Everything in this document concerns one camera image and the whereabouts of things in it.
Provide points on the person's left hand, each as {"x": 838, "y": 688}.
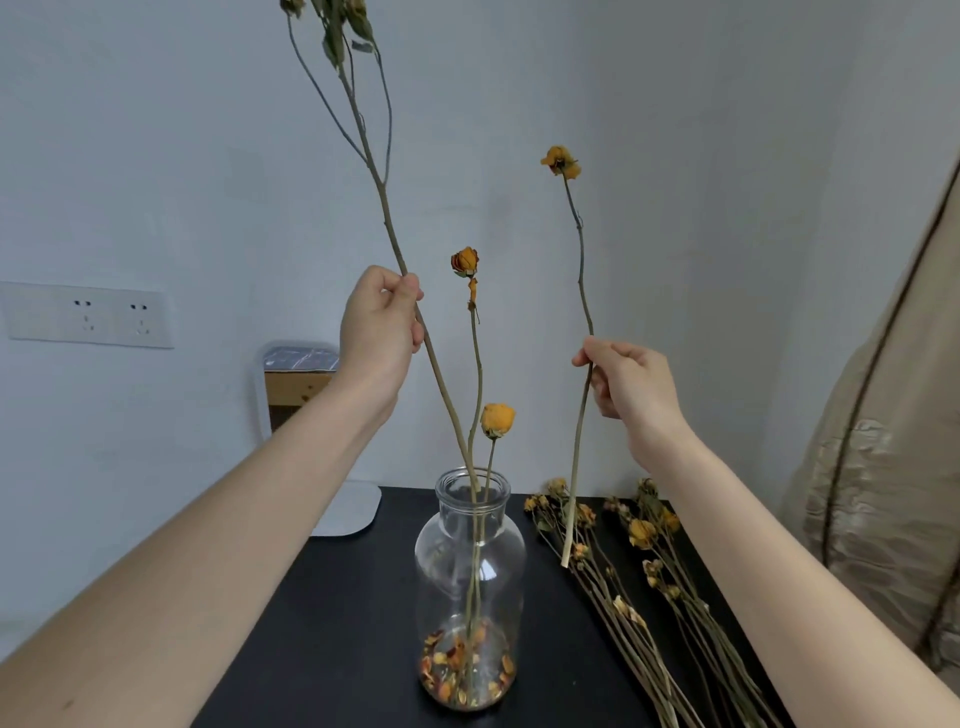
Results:
{"x": 375, "y": 337}

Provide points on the person's right hand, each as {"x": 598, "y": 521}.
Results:
{"x": 641, "y": 397}

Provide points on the round yellow dried flower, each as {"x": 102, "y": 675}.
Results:
{"x": 497, "y": 418}

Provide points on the clear glass vase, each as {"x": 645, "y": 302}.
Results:
{"x": 502, "y": 570}

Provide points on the person's right forearm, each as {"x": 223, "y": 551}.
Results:
{"x": 787, "y": 592}

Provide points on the person's left forearm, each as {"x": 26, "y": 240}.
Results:
{"x": 187, "y": 577}

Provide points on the pile of dried orange petals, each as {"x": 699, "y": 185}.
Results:
{"x": 450, "y": 664}

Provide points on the white standing mirror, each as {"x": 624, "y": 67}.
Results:
{"x": 352, "y": 510}

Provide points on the beige embroidered curtain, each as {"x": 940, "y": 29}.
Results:
{"x": 900, "y": 487}

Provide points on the black table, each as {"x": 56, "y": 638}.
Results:
{"x": 337, "y": 637}

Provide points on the white wall socket panel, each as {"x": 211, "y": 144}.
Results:
{"x": 45, "y": 315}

